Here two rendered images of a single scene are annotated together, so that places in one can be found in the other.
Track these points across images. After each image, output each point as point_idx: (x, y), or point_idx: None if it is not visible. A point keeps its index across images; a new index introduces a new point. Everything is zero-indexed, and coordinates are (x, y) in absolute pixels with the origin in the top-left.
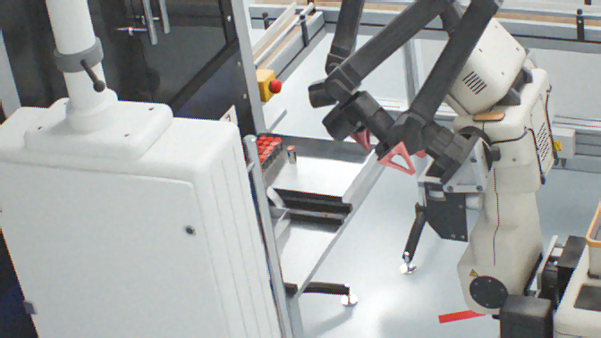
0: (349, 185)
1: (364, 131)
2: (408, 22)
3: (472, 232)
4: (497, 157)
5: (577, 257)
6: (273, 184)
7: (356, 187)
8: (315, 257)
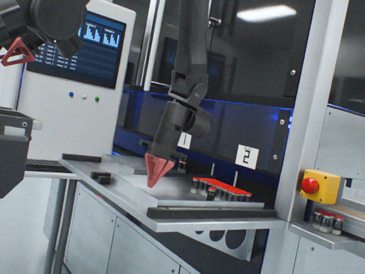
0: (119, 176)
1: (146, 153)
2: None
3: None
4: None
5: None
6: (187, 193)
7: (123, 191)
8: (78, 167)
